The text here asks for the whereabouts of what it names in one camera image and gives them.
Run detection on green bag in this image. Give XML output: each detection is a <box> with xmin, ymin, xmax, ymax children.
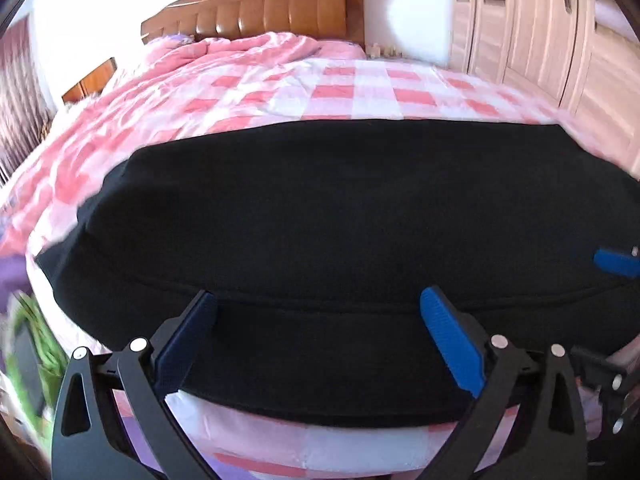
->
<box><xmin>7</xmin><ymin>292</ymin><xmax>70</xmax><ymax>423</ymax></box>

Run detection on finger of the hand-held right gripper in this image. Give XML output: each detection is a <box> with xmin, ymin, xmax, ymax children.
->
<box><xmin>570</xmin><ymin>344</ymin><xmax>640</xmax><ymax>438</ymax></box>
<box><xmin>593</xmin><ymin>246</ymin><xmax>640</xmax><ymax>280</ymax></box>

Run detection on black pants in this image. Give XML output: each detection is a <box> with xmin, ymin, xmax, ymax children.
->
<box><xmin>36</xmin><ymin>119</ymin><xmax>640</xmax><ymax>430</ymax></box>

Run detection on pink checked bed sheet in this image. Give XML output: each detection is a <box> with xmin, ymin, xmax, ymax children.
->
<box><xmin>30</xmin><ymin>52</ymin><xmax>640</xmax><ymax>480</ymax></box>

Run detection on light wooden wardrobe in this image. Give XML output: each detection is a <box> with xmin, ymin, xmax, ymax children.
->
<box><xmin>449</xmin><ymin>0</ymin><xmax>640</xmax><ymax>183</ymax></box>

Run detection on wooden padded headboard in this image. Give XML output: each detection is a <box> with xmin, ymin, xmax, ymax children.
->
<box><xmin>141</xmin><ymin>0</ymin><xmax>366</xmax><ymax>45</ymax></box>

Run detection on pink quilt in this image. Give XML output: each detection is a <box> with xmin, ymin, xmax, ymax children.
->
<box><xmin>0</xmin><ymin>31</ymin><xmax>366</xmax><ymax>261</ymax></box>

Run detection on wooden nightstand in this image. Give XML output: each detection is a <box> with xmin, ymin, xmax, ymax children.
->
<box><xmin>62</xmin><ymin>57</ymin><xmax>117</xmax><ymax>106</ymax></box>

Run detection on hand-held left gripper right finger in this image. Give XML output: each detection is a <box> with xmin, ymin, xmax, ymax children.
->
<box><xmin>419</xmin><ymin>285</ymin><xmax>587</xmax><ymax>480</ymax></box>

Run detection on patterned curtain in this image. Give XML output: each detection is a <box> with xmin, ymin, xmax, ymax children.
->
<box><xmin>0</xmin><ymin>14</ymin><xmax>57</xmax><ymax>188</ymax></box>

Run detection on purple cloth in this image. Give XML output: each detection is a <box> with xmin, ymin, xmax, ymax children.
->
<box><xmin>0</xmin><ymin>254</ymin><xmax>32</xmax><ymax>303</ymax></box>

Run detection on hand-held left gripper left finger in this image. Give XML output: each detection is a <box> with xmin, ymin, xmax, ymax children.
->
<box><xmin>52</xmin><ymin>289</ymin><xmax>221</xmax><ymax>480</ymax></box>

